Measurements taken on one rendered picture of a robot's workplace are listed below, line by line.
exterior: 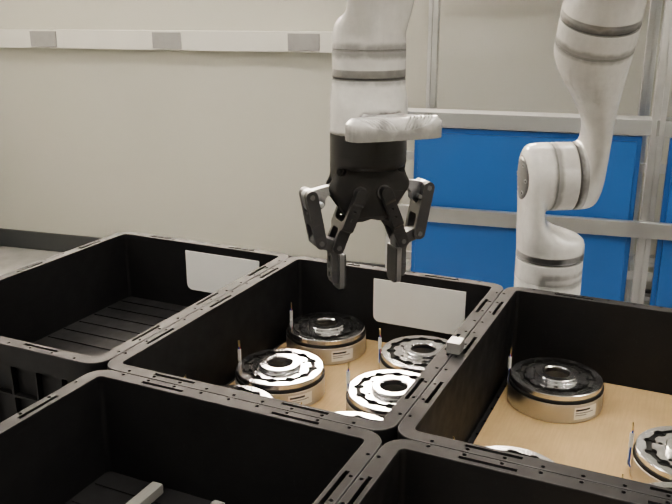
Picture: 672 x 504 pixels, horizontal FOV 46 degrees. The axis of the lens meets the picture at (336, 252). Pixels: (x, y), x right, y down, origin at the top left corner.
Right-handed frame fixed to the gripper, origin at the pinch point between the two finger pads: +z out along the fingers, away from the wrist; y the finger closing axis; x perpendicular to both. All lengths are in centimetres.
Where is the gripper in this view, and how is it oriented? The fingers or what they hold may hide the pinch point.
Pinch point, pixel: (366, 269)
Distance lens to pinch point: 80.7
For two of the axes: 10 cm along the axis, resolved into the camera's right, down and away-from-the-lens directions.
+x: 3.4, 2.7, -9.0
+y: -9.4, 1.0, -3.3
